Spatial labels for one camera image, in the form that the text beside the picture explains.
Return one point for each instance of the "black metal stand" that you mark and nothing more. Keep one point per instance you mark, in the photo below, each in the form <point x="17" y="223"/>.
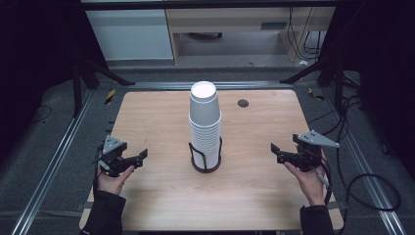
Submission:
<point x="77" y="88"/>
<point x="337" y="84"/>

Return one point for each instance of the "grey tape piece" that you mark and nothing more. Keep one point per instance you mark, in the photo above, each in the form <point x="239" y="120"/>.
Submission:
<point x="337" y="205"/>
<point x="80" y="206"/>

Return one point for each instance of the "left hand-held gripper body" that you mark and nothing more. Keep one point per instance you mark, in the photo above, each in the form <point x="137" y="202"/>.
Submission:
<point x="114" y="145"/>

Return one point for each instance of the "yellow black tape strip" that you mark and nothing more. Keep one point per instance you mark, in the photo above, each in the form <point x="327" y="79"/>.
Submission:
<point x="315" y="95"/>
<point x="110" y="96"/>

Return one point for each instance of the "person's left hand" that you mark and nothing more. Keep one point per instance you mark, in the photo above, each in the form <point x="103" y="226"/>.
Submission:
<point x="111" y="184"/>

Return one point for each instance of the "single white paper cup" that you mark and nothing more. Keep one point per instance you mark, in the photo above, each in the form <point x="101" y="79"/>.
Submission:
<point x="204" y="104"/>

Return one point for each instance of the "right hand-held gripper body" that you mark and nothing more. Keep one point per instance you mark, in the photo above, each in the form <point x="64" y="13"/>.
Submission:
<point x="308" y="153"/>

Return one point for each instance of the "white cabinet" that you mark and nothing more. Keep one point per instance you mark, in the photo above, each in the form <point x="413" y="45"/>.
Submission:
<point x="130" y="34"/>

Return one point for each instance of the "person's right hand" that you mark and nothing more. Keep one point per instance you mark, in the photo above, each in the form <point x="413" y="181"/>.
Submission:
<point x="311" y="187"/>

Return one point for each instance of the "black round table grommet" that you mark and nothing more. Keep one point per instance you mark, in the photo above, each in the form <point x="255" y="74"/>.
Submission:
<point x="243" y="103"/>

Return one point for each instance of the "long metal floor rail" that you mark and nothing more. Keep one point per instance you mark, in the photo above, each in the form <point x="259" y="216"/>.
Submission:
<point x="163" y="85"/>
<point x="54" y="163"/>
<point x="365" y="166"/>

